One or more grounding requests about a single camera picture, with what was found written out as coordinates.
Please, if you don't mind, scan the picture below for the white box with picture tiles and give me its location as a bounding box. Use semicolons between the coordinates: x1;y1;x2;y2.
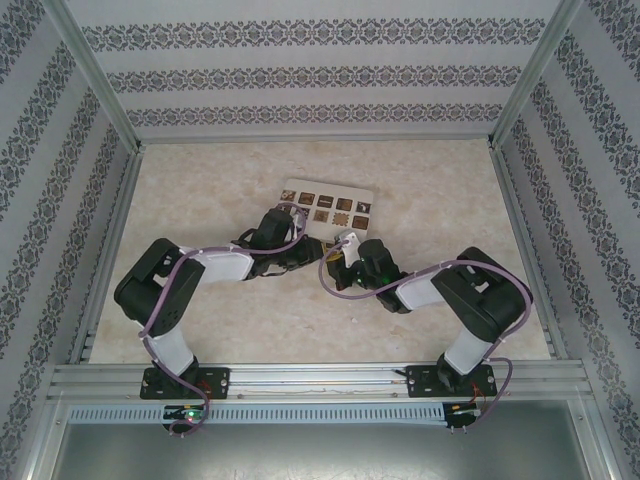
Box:
278;188;375;240

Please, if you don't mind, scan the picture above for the grey metal sheet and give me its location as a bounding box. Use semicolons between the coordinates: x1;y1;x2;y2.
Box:
27;399;614;480

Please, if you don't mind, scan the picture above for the aluminium mounting rail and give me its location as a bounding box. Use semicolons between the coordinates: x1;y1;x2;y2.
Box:
47;359;594;401

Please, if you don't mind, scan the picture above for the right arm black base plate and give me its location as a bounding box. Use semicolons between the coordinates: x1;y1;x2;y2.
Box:
402;364;499;400

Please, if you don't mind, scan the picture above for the aluminium side rail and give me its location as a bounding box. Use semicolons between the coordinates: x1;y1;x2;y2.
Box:
488;142;571;361
67;149;146;364

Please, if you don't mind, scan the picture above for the grey slotted cable duct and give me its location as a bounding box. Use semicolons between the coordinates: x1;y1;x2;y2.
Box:
67;403;446;426

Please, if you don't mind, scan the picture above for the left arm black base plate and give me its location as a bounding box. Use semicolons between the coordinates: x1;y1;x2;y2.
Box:
139;366;231;401

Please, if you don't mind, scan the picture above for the aluminium frame post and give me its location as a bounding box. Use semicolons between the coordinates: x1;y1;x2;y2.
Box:
43;0;144;154
488;0;586;149

